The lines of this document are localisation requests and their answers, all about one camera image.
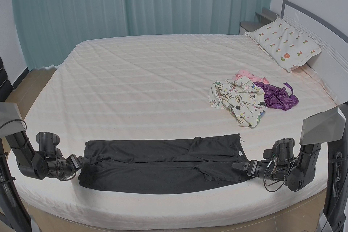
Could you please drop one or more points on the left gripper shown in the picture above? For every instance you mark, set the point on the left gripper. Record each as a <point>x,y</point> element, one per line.
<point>71,167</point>

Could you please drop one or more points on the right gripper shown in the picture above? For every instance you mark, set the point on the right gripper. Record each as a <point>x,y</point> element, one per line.
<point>258,168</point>

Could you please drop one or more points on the black T-shirt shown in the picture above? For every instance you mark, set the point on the black T-shirt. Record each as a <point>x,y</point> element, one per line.
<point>149,171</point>

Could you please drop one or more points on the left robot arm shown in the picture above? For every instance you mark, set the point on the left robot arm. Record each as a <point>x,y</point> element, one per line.
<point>11,116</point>

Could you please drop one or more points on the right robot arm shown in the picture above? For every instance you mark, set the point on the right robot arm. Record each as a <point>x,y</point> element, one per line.
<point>320,127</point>

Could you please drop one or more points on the bed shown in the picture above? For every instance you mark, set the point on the bed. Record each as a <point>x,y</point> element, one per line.
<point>149,76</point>

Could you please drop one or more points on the white printed garment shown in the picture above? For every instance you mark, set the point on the white printed garment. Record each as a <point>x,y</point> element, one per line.
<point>239,103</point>

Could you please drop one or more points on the purple garment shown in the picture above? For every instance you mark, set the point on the purple garment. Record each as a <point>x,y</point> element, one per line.
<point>278,97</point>

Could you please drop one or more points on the pink garment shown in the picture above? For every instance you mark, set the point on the pink garment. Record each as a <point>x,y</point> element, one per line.
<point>244,74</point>

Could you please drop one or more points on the black chest of drawers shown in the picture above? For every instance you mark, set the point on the black chest of drawers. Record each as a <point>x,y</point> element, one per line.
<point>5,81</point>

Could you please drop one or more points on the white printed pillow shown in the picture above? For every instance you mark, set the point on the white printed pillow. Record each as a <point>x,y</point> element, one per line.
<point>282,40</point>

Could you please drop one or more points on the grey bedside table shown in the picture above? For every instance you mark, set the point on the grey bedside table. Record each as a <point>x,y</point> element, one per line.
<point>247,27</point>

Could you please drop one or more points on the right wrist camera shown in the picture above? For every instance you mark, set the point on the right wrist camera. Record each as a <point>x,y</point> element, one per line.
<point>268,154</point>

